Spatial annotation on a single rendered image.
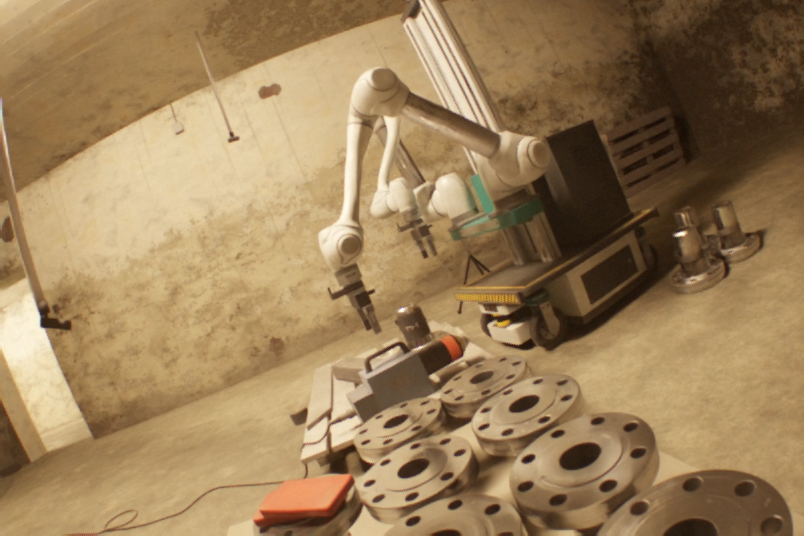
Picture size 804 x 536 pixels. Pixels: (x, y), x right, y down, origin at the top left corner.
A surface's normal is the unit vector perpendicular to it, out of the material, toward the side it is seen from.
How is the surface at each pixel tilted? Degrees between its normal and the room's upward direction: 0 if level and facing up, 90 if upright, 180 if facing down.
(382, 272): 90
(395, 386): 90
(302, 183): 90
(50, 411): 90
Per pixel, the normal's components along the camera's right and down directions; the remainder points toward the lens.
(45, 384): 0.15, -0.06
